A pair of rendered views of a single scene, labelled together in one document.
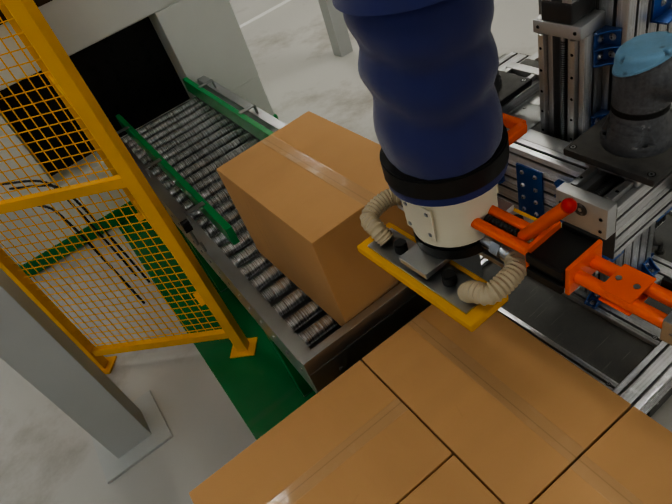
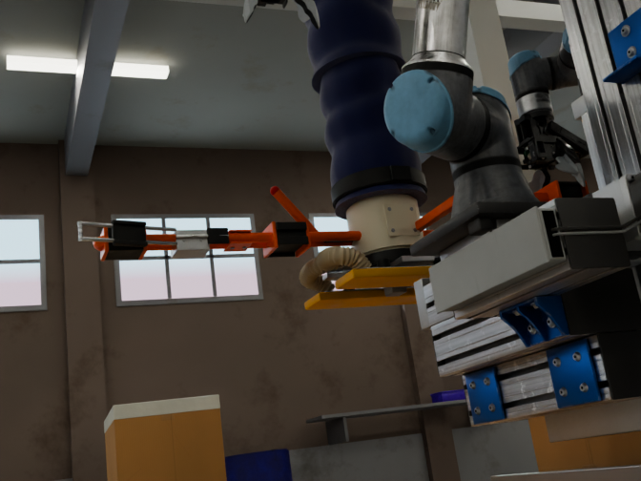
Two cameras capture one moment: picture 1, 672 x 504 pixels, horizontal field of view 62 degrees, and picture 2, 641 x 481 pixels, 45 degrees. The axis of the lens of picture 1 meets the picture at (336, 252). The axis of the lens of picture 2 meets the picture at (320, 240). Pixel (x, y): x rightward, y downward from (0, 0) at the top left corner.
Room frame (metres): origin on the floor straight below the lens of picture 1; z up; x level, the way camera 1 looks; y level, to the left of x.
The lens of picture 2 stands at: (0.62, -1.98, 0.69)
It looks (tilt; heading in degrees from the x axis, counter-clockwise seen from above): 16 degrees up; 89
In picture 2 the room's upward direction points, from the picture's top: 8 degrees counter-clockwise
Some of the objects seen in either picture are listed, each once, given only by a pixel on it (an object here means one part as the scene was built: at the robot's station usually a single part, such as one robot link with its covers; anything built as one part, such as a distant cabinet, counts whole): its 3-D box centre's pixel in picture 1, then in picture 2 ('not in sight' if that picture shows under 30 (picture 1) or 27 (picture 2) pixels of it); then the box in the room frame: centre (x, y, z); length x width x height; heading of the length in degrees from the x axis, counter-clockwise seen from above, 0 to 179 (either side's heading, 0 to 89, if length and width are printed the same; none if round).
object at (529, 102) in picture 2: not in sight; (535, 108); (1.18, -0.38, 1.39); 0.08 x 0.08 x 0.05
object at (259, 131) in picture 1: (248, 116); not in sight; (2.69, 0.17, 0.60); 1.60 x 0.11 x 0.09; 20
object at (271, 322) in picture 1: (182, 221); not in sight; (2.15, 0.60, 0.50); 2.31 x 0.05 x 0.19; 20
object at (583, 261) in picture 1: (562, 257); (285, 240); (0.58, -0.34, 1.18); 0.10 x 0.08 x 0.06; 113
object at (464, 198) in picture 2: (638, 119); (491, 197); (0.95, -0.73, 1.09); 0.15 x 0.15 x 0.10
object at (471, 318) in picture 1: (424, 265); (376, 291); (0.78, -0.16, 1.08); 0.34 x 0.10 x 0.05; 23
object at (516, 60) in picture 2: not in sight; (528, 77); (1.18, -0.38, 1.47); 0.09 x 0.08 x 0.11; 171
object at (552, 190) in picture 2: not in sight; (560, 198); (1.19, -0.37, 1.18); 0.09 x 0.08 x 0.05; 113
